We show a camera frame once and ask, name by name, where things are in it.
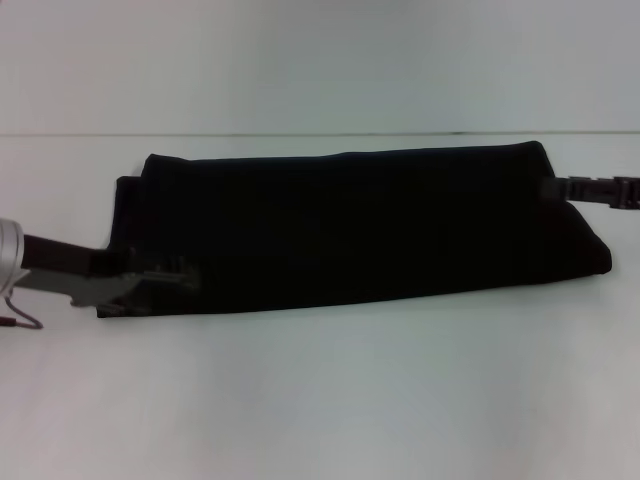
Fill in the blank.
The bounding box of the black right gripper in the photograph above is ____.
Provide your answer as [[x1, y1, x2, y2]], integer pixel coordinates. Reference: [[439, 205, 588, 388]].
[[541, 173, 640, 212]]

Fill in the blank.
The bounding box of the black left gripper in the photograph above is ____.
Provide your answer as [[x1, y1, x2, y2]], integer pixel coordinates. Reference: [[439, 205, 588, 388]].
[[13, 232, 203, 318]]

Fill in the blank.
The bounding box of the black t-shirt with white print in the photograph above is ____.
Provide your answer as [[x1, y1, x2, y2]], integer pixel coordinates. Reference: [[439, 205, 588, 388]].
[[96, 140, 614, 321]]

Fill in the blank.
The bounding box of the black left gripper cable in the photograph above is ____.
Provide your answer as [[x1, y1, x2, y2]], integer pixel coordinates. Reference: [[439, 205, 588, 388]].
[[0, 288, 45, 332]]

